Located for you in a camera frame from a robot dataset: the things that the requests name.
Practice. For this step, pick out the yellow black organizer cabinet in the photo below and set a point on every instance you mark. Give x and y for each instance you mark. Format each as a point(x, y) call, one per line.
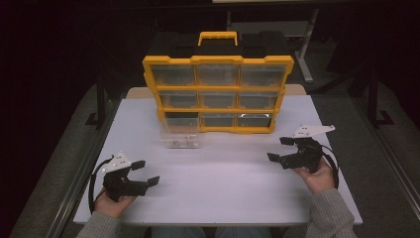
point(216, 60)

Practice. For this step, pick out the metal floor rail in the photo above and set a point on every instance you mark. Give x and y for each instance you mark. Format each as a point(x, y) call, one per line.
point(77, 185)
point(389, 155)

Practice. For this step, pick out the grey metal desk frame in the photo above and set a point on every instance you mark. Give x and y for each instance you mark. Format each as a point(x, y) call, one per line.
point(305, 56)

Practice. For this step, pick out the set of clear plastic drawers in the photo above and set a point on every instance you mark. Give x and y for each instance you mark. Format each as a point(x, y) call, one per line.
point(218, 75)

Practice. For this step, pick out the black metal stand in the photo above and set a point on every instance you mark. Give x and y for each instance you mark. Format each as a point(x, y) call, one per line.
point(100, 102)
point(373, 99)

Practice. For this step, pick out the person's leg in jeans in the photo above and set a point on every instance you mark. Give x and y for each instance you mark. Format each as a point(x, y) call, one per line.
point(242, 233)
point(180, 233)

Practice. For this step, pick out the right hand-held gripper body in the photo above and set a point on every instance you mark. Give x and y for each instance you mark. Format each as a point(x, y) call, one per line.
point(308, 155)

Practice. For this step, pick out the person's right leg in jeans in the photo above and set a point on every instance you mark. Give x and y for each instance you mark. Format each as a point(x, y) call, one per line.
point(242, 233)

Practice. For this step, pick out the person's left leg in jeans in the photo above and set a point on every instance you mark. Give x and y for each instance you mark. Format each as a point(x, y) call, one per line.
point(180, 233)

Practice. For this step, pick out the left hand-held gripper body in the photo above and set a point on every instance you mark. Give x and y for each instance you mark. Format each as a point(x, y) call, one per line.
point(115, 181)

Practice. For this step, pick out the clear plastic organizer drawer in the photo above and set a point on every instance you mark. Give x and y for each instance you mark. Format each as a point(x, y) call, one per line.
point(181, 132)

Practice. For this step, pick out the person's right hand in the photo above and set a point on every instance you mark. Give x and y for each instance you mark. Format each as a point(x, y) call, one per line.
point(318, 181)

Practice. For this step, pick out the person's left hand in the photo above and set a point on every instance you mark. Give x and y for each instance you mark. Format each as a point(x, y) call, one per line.
point(110, 207)

